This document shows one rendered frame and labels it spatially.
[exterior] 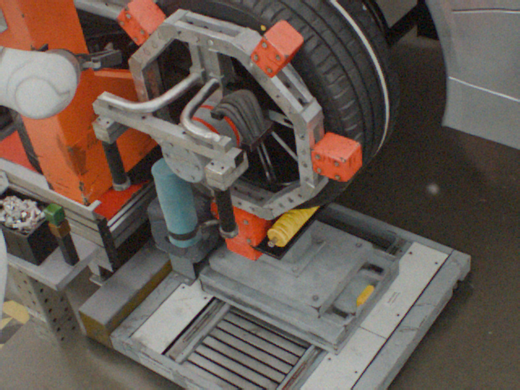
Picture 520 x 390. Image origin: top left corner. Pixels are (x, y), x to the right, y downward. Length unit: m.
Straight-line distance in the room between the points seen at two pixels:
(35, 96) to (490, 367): 1.66
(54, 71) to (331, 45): 0.71
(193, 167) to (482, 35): 0.72
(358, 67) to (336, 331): 0.87
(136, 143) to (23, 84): 1.11
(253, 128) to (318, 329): 0.86
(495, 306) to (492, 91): 0.90
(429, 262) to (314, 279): 0.42
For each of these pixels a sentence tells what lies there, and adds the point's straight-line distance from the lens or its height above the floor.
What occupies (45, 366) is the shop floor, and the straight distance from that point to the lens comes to 2.97.
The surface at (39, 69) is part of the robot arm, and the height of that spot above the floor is 1.38.
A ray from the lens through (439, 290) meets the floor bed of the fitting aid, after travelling 2.84.
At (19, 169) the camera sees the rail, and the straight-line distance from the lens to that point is 3.05.
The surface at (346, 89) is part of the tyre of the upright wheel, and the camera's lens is 2.09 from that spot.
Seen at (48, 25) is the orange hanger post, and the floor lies 1.09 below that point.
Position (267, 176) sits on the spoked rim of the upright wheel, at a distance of 2.43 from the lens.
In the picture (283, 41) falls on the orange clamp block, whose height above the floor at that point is 1.14.
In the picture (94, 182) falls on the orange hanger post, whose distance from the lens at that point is 2.59.
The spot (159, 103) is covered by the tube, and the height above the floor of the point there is 1.01.
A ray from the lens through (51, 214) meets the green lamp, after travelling 2.43.
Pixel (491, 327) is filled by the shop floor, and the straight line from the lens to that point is 2.86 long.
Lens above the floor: 2.23
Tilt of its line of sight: 43 degrees down
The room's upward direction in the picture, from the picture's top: 9 degrees counter-clockwise
